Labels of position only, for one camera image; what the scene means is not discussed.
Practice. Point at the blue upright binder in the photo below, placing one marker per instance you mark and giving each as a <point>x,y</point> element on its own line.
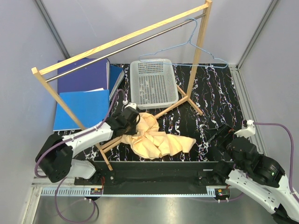
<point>115,79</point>

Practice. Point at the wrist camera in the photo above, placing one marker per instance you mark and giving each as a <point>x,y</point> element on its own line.
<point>248,129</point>
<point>129,105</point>

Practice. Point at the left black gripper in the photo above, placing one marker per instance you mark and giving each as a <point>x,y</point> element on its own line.
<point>133,131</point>

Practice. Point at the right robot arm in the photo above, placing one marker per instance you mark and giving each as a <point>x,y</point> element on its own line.
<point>256,175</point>

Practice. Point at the black marbled table mat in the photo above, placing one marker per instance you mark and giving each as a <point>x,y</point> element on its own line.
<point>213,92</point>

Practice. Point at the blue folder with papers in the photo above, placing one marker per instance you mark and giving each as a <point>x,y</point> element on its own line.
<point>90,107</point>

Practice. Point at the white plastic basket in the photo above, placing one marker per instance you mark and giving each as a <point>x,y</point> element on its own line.
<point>153,84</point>

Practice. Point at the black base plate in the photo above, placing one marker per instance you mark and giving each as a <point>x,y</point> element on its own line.
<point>201,173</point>

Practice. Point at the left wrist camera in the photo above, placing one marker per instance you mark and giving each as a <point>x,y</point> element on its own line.
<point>129,105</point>

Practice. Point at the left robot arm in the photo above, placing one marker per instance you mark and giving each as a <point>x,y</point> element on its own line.
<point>57,156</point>

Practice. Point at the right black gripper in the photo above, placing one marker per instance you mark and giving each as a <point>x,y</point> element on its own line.
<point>227,132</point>

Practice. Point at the purple ring binder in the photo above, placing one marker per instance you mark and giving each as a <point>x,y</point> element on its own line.
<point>91,77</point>

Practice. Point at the wooden clothes rack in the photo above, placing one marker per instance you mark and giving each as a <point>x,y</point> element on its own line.
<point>186,96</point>

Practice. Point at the beige t shirt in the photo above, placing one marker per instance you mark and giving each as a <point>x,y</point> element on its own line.
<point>150,143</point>

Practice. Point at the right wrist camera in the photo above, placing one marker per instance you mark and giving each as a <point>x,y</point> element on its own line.
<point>248,129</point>

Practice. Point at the light blue wire hanger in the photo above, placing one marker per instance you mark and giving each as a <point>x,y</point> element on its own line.
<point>183,51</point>

